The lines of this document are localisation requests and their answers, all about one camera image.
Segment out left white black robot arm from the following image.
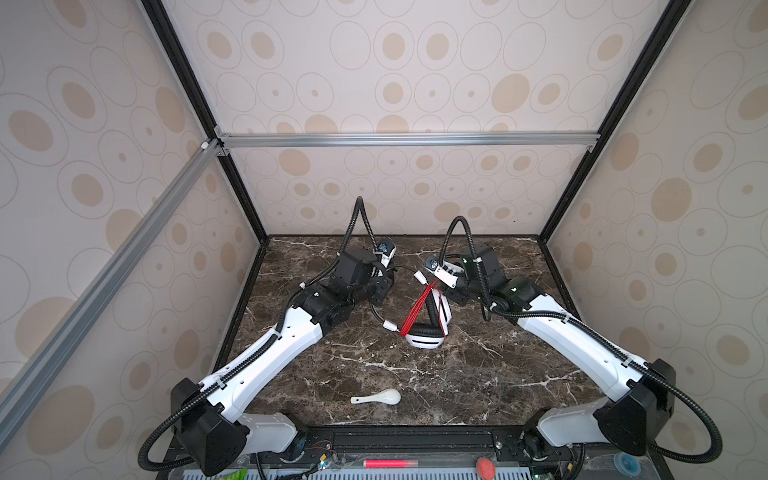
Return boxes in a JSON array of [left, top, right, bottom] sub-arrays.
[[137, 197, 395, 476]]

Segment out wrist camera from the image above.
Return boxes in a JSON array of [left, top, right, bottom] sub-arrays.
[[377, 237, 397, 267], [424, 256, 466, 289]]

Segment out blue tape roll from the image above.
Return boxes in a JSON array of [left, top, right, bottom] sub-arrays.
[[613, 452, 642, 478]]

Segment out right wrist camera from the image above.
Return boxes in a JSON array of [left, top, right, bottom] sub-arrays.
[[424, 256, 466, 289]]

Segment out silver aluminium rail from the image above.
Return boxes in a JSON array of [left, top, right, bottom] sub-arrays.
[[203, 131, 600, 152], [1, 138, 222, 449]]

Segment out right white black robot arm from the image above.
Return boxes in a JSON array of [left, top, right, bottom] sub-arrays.
[[426, 216, 724, 464]]

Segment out silver aluminium back rail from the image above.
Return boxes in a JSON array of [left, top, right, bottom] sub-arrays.
[[203, 131, 600, 152]]

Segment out silver aluminium left rail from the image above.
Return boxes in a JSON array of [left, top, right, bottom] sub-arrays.
[[1, 138, 222, 449]]

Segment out white ceramic spoon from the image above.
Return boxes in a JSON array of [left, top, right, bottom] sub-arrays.
[[350, 388, 402, 406]]

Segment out white black headphones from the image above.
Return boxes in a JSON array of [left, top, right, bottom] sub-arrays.
[[369, 265, 453, 350]]

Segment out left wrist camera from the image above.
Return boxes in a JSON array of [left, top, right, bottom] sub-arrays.
[[377, 237, 397, 267]]

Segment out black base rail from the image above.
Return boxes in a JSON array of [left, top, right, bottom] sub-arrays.
[[155, 423, 676, 480]]

